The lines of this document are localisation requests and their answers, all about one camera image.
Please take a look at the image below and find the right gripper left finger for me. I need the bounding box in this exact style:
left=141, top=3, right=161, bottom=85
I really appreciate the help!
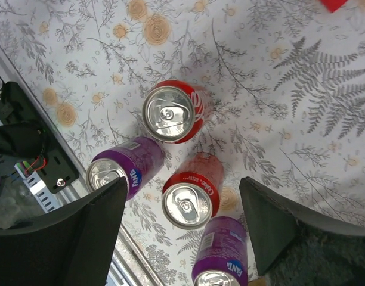
left=0, top=176, right=129, bottom=286

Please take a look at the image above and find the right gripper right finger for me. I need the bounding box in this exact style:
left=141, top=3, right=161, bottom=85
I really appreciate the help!
left=239, top=177, right=365, bottom=285

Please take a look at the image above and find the purple fanta can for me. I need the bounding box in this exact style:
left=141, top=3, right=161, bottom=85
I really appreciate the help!
left=191, top=216, right=248, bottom=285
left=85, top=136, right=165, bottom=200

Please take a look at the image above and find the red coke can front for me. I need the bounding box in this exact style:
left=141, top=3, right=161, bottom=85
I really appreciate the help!
left=162, top=152, right=225, bottom=230

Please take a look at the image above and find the red coke can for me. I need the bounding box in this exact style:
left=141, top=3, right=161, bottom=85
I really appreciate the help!
left=162, top=152, right=225, bottom=230
left=142, top=79, right=214, bottom=144

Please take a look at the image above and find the purple fanta can front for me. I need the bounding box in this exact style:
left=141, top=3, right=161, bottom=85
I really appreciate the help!
left=85, top=136, right=165, bottom=200

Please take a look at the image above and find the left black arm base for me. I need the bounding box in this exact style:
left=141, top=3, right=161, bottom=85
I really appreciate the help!
left=0, top=81, right=79, bottom=194

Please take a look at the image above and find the floral patterned tablecloth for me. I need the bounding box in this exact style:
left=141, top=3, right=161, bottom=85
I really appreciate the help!
left=0, top=1, right=365, bottom=285

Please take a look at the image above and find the red folded cloth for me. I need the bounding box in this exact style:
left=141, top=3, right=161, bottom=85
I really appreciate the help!
left=320, top=0, right=348, bottom=13

